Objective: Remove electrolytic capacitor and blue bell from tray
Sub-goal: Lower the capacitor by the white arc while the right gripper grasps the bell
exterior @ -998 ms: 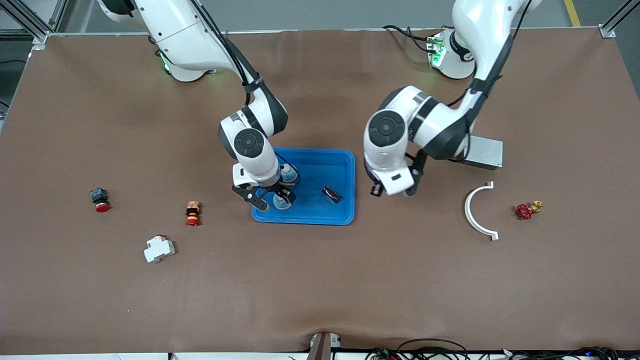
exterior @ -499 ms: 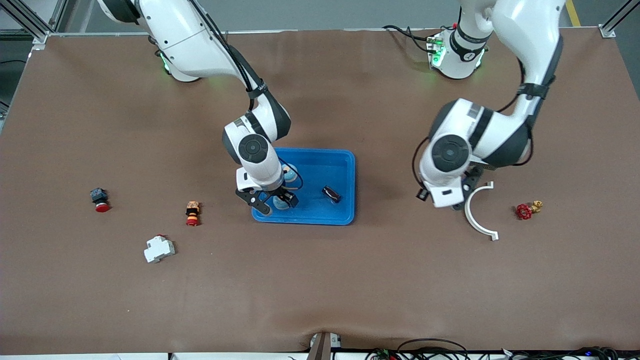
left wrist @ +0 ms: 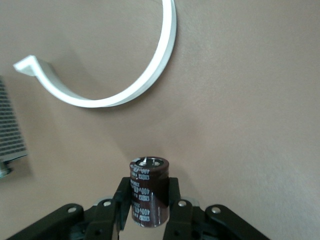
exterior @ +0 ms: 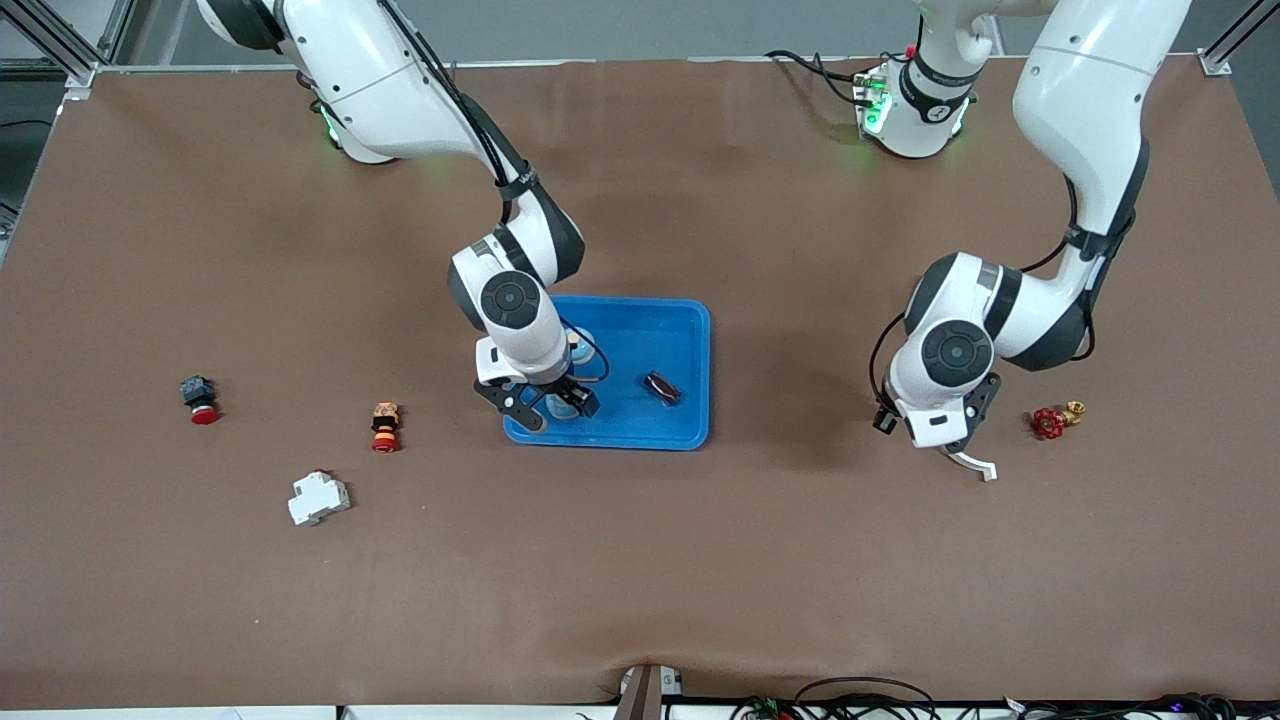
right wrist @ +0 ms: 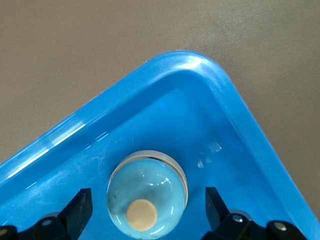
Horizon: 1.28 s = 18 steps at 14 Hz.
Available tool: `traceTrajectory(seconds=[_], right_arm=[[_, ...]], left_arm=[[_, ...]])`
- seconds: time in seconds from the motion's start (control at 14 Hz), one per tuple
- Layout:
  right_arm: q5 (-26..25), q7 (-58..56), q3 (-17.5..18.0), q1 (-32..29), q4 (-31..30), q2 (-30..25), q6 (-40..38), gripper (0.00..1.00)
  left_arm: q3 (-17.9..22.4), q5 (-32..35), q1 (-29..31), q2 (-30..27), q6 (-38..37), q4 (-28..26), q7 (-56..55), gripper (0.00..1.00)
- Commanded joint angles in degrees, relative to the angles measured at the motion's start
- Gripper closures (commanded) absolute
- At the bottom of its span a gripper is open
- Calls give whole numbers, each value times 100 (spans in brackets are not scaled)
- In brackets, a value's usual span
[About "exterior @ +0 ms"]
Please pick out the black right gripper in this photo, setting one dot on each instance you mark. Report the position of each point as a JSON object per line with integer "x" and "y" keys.
{"x": 581, "y": 399}

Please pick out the small dark connector block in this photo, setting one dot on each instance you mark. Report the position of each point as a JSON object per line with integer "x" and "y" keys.
{"x": 662, "y": 387}

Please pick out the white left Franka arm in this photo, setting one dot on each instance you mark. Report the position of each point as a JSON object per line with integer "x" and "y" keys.
{"x": 1085, "y": 100}

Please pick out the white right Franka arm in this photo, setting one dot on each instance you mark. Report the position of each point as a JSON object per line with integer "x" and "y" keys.
{"x": 380, "y": 80}

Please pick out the white curved plastic piece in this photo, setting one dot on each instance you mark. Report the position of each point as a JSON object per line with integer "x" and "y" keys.
{"x": 975, "y": 465}

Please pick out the red handwheel brass valve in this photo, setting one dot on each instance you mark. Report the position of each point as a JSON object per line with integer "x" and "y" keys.
{"x": 1047, "y": 423}

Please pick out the blue plastic tray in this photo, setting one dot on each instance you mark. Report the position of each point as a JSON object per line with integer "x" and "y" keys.
{"x": 640, "y": 330}

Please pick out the orange emergency stop button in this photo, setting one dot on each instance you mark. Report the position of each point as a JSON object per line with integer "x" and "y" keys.
{"x": 385, "y": 425}

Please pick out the white circuit breaker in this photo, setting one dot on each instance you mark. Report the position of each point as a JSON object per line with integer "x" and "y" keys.
{"x": 318, "y": 497}

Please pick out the red mushroom push button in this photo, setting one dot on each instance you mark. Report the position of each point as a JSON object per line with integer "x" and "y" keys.
{"x": 200, "y": 398}

